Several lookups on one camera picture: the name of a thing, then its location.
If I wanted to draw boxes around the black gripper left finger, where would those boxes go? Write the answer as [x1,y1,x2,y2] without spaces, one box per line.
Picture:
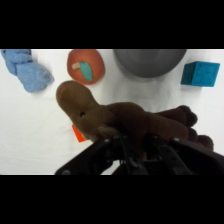
[118,134,148,176]

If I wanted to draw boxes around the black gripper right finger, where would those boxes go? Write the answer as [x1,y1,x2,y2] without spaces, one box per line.
[151,134,190,176]

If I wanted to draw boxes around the brown plush deer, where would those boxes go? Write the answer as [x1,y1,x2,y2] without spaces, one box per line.
[55,79,215,162]

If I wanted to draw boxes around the grey bowl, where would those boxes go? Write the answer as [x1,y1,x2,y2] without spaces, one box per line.
[112,49,189,80]

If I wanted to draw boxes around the red cube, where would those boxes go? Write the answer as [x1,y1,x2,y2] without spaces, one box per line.
[71,124,89,144]

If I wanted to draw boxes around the teal cube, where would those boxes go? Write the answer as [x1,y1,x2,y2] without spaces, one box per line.
[180,60,222,89]

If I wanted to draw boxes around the orange plush peach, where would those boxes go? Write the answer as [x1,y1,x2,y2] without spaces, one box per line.
[66,49,107,86]

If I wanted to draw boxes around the blue plush cloth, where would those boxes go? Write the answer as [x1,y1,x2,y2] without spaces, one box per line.
[0,49,55,94]

